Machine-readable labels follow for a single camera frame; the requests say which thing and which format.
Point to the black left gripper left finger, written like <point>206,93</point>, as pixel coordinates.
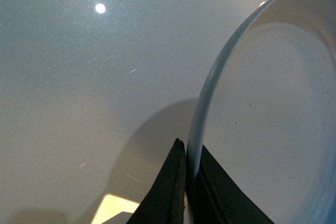
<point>164,203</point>

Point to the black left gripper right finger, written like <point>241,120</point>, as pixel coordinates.
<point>213,197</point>

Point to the white round plate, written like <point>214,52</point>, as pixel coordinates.
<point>266,111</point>

